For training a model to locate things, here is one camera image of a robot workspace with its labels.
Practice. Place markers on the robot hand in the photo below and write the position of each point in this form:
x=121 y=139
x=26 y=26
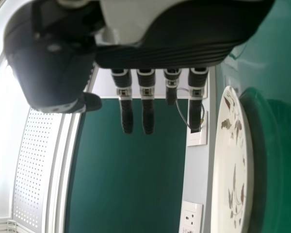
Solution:
x=174 y=31

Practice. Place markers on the plate with brown leaf pattern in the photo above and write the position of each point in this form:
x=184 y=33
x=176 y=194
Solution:
x=230 y=170

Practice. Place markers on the white socket strip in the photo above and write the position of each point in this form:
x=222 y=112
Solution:
x=192 y=218

